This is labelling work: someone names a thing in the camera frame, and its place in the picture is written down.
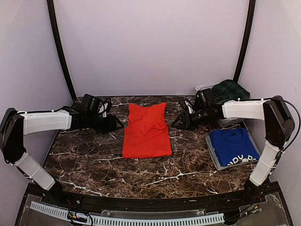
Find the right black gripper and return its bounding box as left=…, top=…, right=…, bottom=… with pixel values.
left=171, top=107, right=211, bottom=130

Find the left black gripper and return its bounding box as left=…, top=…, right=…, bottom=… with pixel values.
left=87, top=113, right=124, bottom=134

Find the red t-shirt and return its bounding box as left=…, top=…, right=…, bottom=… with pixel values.
left=122, top=103, right=172, bottom=159

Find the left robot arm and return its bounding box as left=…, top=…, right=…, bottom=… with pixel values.
left=0, top=106, right=124, bottom=205

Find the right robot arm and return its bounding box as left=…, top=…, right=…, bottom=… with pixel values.
left=171, top=96, right=301, bottom=187

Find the white laundry basket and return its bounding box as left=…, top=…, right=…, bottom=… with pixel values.
left=195, top=85, right=214, bottom=92

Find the grey folded garment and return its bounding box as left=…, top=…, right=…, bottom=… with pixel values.
left=205, top=128, right=262, bottom=171

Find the blue printed t-shirt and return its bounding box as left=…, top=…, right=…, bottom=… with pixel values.
left=209, top=128, right=261, bottom=166

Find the dark green plaid garment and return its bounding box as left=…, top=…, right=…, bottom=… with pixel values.
left=212, top=80, right=250, bottom=101

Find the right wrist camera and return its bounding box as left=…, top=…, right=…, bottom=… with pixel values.
left=195, top=89, right=215, bottom=106

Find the black front rail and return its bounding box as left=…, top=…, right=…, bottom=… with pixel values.
left=36, top=188, right=260, bottom=212

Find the white slotted cable duct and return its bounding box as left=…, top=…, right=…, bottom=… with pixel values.
left=30, top=201, right=225, bottom=226

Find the left black frame post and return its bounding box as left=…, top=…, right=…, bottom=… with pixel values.
left=47, top=0, right=77, bottom=101

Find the black frame post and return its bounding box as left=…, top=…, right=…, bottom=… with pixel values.
left=233, top=0, right=256, bottom=83
left=47, top=0, right=77, bottom=101

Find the right black frame post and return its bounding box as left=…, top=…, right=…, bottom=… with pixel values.
left=233, top=0, right=256, bottom=83

